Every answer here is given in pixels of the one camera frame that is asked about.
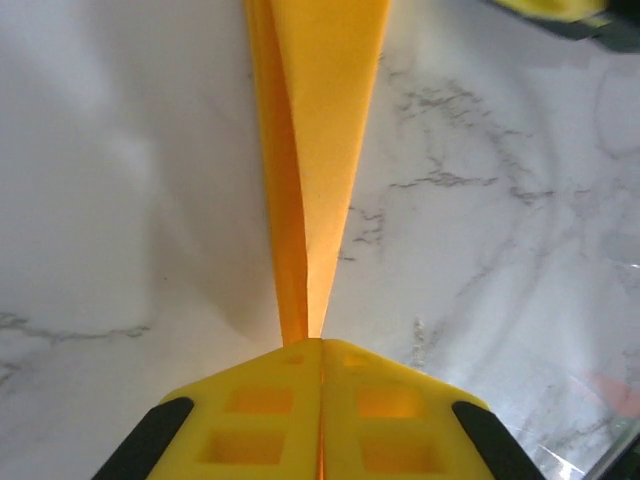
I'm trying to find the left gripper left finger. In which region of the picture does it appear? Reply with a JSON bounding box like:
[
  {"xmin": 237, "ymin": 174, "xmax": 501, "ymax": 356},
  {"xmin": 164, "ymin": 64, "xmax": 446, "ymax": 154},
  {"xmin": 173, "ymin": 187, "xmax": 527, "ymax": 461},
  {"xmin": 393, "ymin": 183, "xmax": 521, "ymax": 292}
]
[{"xmin": 94, "ymin": 338, "xmax": 322, "ymax": 480}]

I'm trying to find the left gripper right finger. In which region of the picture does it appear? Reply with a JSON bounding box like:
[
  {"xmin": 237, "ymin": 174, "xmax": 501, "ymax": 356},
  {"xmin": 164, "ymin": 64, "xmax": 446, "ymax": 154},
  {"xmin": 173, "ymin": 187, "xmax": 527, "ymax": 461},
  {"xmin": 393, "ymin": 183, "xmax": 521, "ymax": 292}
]
[{"xmin": 320, "ymin": 338, "xmax": 544, "ymax": 480}]

